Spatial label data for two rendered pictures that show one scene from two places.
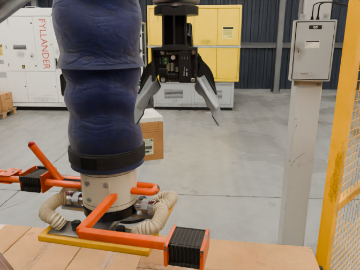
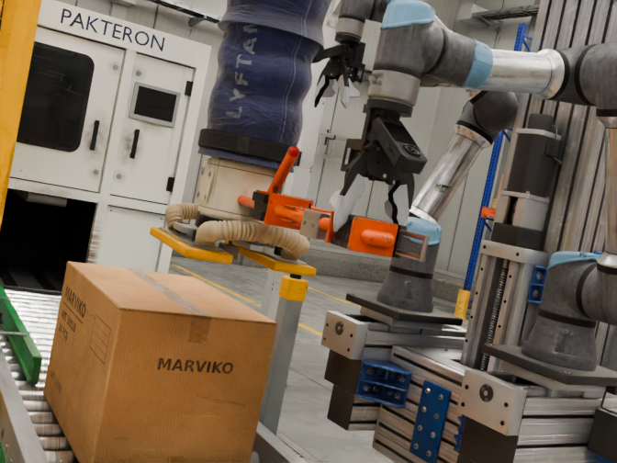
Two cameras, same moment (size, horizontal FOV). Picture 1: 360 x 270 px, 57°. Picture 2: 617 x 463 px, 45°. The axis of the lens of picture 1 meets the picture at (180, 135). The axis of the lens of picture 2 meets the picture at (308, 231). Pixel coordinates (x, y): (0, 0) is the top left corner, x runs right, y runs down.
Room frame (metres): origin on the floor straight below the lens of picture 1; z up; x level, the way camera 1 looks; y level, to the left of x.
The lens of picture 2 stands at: (1.84, 1.64, 1.27)
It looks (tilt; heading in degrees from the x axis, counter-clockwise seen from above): 3 degrees down; 232
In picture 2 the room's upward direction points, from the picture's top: 11 degrees clockwise
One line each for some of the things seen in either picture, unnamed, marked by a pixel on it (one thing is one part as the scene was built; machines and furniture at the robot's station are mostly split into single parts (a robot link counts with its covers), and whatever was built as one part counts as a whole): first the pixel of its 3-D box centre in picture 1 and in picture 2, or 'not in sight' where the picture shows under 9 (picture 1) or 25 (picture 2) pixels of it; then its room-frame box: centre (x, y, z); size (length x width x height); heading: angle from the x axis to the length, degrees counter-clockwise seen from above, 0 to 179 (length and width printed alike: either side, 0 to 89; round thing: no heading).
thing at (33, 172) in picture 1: (38, 178); (279, 209); (1.00, 0.46, 1.24); 0.10 x 0.08 x 0.06; 167
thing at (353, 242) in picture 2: not in sight; (361, 233); (1.09, 0.80, 1.23); 0.08 x 0.07 x 0.05; 77
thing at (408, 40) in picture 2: not in sight; (405, 40); (1.06, 0.79, 1.53); 0.09 x 0.08 x 0.11; 170
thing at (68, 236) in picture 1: (98, 231); (268, 250); (0.85, 0.24, 1.13); 0.34 x 0.10 x 0.05; 77
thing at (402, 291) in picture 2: not in sight; (408, 287); (0.41, 0.27, 1.09); 0.15 x 0.15 x 0.10
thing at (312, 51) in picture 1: (312, 51); not in sight; (1.73, -0.67, 1.62); 0.20 x 0.05 x 0.30; 81
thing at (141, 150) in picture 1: (106, 150); (250, 148); (0.94, 0.22, 1.35); 0.23 x 0.23 x 0.04
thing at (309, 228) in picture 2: not in sight; (325, 227); (1.05, 0.67, 1.23); 0.07 x 0.07 x 0.04; 77
